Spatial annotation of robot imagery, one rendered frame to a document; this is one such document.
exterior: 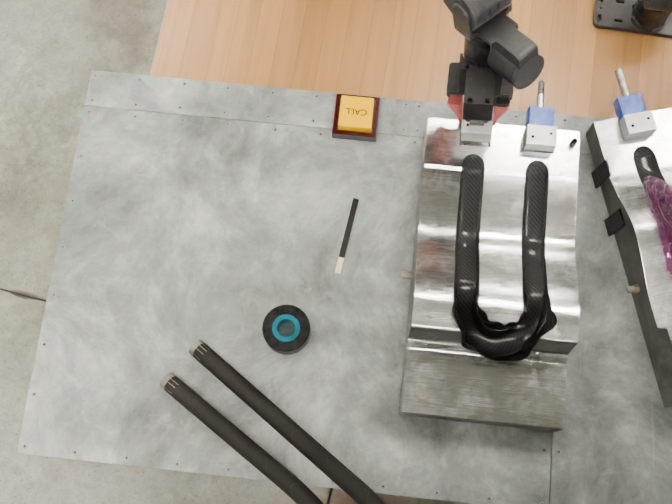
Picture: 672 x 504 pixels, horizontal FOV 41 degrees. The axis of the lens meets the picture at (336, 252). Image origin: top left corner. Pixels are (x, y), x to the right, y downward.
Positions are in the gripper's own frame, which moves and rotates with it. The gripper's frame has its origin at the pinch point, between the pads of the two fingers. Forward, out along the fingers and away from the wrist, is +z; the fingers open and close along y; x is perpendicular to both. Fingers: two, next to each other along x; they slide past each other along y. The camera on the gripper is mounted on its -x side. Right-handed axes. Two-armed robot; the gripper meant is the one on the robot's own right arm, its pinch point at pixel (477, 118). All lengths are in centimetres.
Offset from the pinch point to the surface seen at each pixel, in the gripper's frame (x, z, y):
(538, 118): 4.5, 3.8, 10.2
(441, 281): -25.5, 10.6, -3.5
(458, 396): -39.2, 23.0, 0.7
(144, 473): -30, 103, -76
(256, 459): -53, 24, -30
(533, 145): -0.8, 4.8, 9.6
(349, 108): 6.7, 6.3, -22.7
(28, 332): -2, 88, -112
